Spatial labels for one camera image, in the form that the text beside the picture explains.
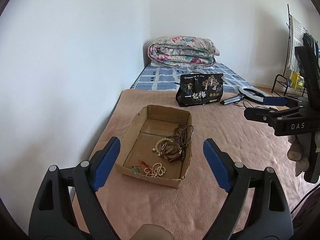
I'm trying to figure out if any cardboard box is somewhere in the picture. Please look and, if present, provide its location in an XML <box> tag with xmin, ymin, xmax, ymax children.
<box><xmin>114</xmin><ymin>105</ymin><xmax>193</xmax><ymax>188</ymax></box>

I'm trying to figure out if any yellow box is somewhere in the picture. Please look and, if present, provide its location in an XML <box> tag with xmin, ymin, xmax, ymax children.
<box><xmin>291</xmin><ymin>72</ymin><xmax>304</xmax><ymax>90</ymax></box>

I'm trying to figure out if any folded floral quilt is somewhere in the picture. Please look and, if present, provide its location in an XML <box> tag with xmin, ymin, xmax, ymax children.
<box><xmin>147</xmin><ymin>35</ymin><xmax>220</xmax><ymax>68</ymax></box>

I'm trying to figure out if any red strap wristwatch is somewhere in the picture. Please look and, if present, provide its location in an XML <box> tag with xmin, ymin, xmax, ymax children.
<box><xmin>161</xmin><ymin>142</ymin><xmax>184</xmax><ymax>162</ymax></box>

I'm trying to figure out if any blue bangle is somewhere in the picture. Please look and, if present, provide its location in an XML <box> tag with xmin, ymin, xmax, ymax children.
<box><xmin>182</xmin><ymin>126</ymin><xmax>194</xmax><ymax>152</ymax></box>

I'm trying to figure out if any black folded tripod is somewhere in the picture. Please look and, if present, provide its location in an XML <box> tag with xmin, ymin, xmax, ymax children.
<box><xmin>220</xmin><ymin>94</ymin><xmax>247</xmax><ymax>105</ymax></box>

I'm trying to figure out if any black metal rack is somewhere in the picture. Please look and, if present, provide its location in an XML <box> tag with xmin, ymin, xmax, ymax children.
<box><xmin>271</xmin><ymin>74</ymin><xmax>304</xmax><ymax>97</ymax></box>

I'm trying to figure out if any brown bead necklace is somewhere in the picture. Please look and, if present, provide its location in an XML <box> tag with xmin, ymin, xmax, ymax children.
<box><xmin>165</xmin><ymin>124</ymin><xmax>194</xmax><ymax>160</ymax></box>

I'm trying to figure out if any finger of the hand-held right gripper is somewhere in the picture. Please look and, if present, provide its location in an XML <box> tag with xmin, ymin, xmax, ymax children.
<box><xmin>264</xmin><ymin>96</ymin><xmax>310</xmax><ymax>107</ymax></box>
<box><xmin>244</xmin><ymin>107</ymin><xmax>301</xmax><ymax>125</ymax></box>

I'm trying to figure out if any black snack bag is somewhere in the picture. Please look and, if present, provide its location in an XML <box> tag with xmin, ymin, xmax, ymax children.
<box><xmin>175</xmin><ymin>73</ymin><xmax>224</xmax><ymax>107</ymax></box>

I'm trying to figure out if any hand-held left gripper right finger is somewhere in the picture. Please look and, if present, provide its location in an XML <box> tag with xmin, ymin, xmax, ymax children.
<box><xmin>203</xmin><ymin>138</ymin><xmax>293</xmax><ymax>240</ymax></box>

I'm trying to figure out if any small pearl bead bracelet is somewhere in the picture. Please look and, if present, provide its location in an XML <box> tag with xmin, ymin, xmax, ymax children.
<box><xmin>144</xmin><ymin>162</ymin><xmax>167</xmax><ymax>177</ymax></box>

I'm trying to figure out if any jade pendant with red cord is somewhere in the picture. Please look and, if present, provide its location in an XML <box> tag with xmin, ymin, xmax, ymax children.
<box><xmin>131</xmin><ymin>159</ymin><xmax>154</xmax><ymax>174</ymax></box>

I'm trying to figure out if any black metal clothes stand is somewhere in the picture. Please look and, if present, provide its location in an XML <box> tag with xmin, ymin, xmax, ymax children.
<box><xmin>285</xmin><ymin>4</ymin><xmax>320</xmax><ymax>70</ymax></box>

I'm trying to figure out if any pink plush blanket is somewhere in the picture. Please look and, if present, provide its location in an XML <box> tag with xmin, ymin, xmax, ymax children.
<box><xmin>71</xmin><ymin>89</ymin><xmax>320</xmax><ymax>240</ymax></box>

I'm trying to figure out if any person's right hand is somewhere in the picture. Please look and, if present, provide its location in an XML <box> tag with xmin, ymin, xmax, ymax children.
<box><xmin>287</xmin><ymin>135</ymin><xmax>310</xmax><ymax>177</ymax></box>

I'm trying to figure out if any pale green bead bracelet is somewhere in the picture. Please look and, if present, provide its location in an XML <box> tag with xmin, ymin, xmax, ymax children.
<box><xmin>154</xmin><ymin>137</ymin><xmax>177</xmax><ymax>155</ymax></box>

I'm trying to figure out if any blue checked bed sheet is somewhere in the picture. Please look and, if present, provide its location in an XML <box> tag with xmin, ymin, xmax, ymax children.
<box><xmin>130</xmin><ymin>62</ymin><xmax>252</xmax><ymax>90</ymax></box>

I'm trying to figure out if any striped hanging towel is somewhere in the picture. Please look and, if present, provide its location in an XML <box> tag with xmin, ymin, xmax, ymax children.
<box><xmin>287</xmin><ymin>17</ymin><xmax>305</xmax><ymax>73</ymax></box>

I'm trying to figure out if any white ring light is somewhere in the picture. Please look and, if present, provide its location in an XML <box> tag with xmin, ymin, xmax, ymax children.
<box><xmin>238</xmin><ymin>85</ymin><xmax>269</xmax><ymax>103</ymax></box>

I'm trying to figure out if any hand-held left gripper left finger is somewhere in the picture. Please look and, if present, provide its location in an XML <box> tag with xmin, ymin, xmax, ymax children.
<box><xmin>28</xmin><ymin>137</ymin><xmax>121</xmax><ymax>240</ymax></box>

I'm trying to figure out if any dark cloth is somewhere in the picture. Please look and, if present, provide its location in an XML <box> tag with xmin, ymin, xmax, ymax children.
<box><xmin>291</xmin><ymin>187</ymin><xmax>320</xmax><ymax>240</ymax></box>

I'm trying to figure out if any black cable with inline switch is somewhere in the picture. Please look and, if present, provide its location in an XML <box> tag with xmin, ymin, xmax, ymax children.
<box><xmin>241</xmin><ymin>100</ymin><xmax>272</xmax><ymax>110</ymax></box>

